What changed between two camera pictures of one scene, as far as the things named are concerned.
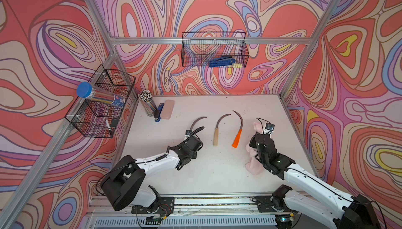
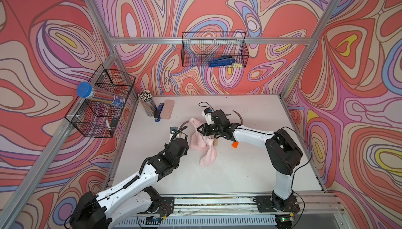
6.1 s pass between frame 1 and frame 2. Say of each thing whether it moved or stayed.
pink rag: moved
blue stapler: stayed
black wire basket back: stayed
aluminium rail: stayed
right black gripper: moved
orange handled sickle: stayed
